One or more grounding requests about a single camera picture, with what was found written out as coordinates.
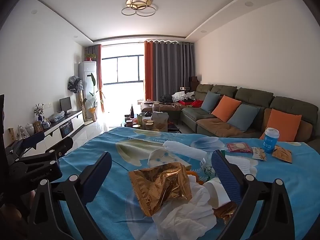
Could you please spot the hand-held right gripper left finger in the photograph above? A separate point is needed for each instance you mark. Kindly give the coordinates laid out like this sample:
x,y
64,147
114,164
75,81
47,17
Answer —
x,y
98,177

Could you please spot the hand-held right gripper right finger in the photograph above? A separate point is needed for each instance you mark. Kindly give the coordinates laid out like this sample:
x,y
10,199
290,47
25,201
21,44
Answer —
x,y
226,177

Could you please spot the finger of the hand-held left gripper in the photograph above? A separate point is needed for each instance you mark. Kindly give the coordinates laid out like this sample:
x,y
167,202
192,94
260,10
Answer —
x,y
60,148
33,141

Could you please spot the plain white paper cup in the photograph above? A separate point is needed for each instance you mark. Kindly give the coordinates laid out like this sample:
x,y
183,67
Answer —
x,y
216,192

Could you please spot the orange peel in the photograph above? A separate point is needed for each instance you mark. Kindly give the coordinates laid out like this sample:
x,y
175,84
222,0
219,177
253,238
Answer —
x,y
192,175

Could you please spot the small brown foil wrapper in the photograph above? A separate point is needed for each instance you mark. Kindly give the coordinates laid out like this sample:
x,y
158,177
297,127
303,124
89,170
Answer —
x,y
225,212

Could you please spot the white foam fruit net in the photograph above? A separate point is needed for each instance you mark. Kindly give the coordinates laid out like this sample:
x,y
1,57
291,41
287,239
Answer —
x,y
185,148

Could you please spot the white tissue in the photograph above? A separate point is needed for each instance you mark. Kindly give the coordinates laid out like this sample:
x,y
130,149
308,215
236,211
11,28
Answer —
x,y
185,220

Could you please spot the gold foil wrapper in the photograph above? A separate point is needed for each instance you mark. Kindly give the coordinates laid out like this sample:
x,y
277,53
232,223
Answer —
x,y
160,187

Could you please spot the clear model ship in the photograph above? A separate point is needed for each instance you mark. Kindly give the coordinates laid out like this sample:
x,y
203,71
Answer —
x,y
22,133

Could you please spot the wooden framed picture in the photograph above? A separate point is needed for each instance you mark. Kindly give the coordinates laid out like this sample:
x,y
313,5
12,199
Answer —
x,y
38,127

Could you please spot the clear plastic bottle green label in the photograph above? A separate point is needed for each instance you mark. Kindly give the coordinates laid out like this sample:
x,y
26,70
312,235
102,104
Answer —
x,y
208,168

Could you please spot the snack packets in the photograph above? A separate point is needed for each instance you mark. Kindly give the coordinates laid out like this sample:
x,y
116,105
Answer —
x,y
243,166

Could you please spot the white blue ceramic jar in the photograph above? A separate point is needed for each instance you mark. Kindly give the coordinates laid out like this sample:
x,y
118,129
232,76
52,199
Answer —
x,y
46,124

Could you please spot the yellow carton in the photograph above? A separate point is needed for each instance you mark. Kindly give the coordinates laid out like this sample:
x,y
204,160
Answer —
x,y
10,135

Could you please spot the blue vase with branches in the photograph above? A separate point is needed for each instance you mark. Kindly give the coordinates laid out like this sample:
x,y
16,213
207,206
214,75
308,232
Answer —
x,y
39,116

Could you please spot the blue printed blanket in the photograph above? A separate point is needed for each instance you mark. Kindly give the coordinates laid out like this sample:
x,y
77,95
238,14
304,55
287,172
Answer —
x,y
87,150

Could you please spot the white black TV stand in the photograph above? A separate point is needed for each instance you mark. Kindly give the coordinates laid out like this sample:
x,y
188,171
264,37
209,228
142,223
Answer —
x,y
75,121

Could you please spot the clear plastic bag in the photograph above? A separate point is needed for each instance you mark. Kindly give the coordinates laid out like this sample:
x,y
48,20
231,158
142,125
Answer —
x,y
57,117

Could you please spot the red snack packet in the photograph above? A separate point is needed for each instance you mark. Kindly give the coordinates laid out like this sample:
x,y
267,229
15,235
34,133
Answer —
x,y
238,147

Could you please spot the white orange snack packet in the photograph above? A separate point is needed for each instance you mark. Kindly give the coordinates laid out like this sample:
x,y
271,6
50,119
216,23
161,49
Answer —
x,y
258,153

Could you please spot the black monitor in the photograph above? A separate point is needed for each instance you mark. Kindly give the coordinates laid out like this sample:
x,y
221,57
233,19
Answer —
x,y
65,103

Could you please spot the tall leafy plant yellow pot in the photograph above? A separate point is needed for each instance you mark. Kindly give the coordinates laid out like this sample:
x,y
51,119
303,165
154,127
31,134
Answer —
x,y
93,112

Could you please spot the blue paper cup white lid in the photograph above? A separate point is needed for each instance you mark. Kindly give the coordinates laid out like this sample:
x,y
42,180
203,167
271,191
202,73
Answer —
x,y
270,141

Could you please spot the orange yellow snack packet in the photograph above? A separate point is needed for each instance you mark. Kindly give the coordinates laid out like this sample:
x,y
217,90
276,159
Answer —
x,y
282,154

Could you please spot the blue cushion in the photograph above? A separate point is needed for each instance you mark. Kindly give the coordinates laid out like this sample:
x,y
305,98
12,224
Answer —
x,y
243,117
210,101

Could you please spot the standing fan with patterned cover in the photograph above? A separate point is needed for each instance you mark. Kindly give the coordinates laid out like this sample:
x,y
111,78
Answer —
x,y
75,85

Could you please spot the orange cushion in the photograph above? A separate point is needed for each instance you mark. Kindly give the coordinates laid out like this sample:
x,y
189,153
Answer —
x,y
282,123
226,108

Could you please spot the white floor air conditioner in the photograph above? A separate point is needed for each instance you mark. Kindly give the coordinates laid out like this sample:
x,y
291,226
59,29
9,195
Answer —
x,y
86,77

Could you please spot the green brown sofa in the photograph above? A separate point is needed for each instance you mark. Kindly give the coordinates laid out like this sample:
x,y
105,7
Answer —
x,y
250,92

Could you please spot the narrow orange grey curtain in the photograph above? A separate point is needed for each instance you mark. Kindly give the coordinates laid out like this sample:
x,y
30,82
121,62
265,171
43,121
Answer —
x,y
98,65

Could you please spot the pile of clothes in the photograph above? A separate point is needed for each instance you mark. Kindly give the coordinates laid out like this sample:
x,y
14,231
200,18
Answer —
x,y
182,96

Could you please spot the brown ottoman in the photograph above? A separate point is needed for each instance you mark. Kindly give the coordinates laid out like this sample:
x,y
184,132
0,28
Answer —
x,y
162,107

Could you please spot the small potted plant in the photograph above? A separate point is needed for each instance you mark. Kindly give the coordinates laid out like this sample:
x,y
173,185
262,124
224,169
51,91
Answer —
x,y
90,57

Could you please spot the dark wooden cabinet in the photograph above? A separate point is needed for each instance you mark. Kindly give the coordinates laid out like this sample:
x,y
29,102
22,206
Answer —
x,y
193,83

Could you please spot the wide orange grey curtain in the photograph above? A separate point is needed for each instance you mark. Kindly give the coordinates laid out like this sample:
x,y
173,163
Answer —
x,y
170,70

